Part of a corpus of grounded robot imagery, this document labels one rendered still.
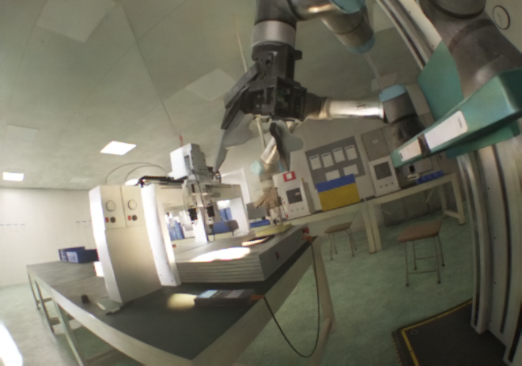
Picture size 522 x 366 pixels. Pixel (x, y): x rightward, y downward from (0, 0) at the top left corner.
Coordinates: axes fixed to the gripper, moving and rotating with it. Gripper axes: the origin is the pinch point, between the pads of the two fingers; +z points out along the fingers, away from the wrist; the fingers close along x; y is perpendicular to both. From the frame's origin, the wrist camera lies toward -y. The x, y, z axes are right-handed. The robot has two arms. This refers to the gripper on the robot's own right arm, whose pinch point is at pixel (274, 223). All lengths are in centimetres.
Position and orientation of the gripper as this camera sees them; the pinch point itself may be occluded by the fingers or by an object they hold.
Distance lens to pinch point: 131.0
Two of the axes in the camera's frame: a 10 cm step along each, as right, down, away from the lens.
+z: 2.3, 9.6, -1.7
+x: 4.2, 0.6, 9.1
